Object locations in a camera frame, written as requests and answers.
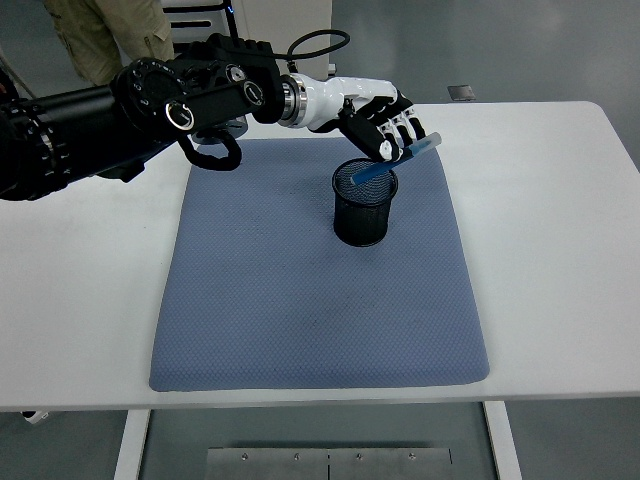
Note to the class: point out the person in khaki trousers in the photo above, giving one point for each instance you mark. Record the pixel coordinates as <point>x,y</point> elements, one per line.
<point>100,35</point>

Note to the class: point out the white table leg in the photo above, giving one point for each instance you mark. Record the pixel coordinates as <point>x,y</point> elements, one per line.
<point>131,445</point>
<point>502,445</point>

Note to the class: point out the black mesh pen holder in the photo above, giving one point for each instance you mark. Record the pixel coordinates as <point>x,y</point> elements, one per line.
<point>362,225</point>

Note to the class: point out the person in dark clothing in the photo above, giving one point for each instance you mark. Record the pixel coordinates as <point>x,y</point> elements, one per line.
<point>5,80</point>

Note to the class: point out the grey floor socket plate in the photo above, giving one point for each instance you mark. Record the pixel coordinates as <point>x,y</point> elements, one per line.
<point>461,94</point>

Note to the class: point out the blue marker with clear cap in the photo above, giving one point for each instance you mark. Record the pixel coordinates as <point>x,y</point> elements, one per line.
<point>372,173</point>

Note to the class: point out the small white object under table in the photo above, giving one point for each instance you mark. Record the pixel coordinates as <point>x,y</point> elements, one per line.
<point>34,416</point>

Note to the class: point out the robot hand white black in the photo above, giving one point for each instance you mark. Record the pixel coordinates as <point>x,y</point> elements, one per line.
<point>350,97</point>

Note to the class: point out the white appliance with black trim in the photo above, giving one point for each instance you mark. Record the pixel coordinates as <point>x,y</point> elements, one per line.
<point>195,20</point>

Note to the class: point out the blue-grey padded mat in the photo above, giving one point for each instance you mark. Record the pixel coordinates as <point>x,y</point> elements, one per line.
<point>300,310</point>

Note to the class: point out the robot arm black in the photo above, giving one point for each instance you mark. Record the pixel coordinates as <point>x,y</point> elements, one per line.
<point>75,130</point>

